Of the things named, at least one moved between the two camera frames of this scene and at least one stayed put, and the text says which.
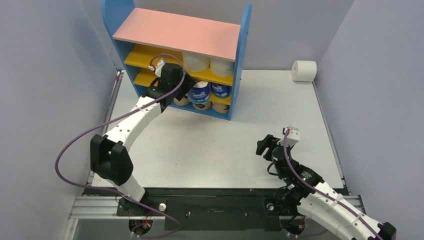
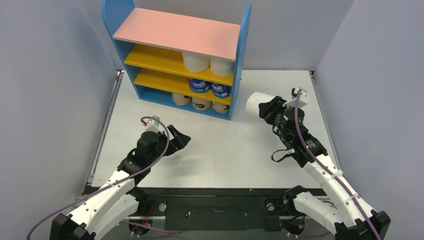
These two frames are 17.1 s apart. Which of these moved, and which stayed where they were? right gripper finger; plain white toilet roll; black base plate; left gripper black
Moved: right gripper finger; left gripper black
Stayed: plain white toilet roll; black base plate
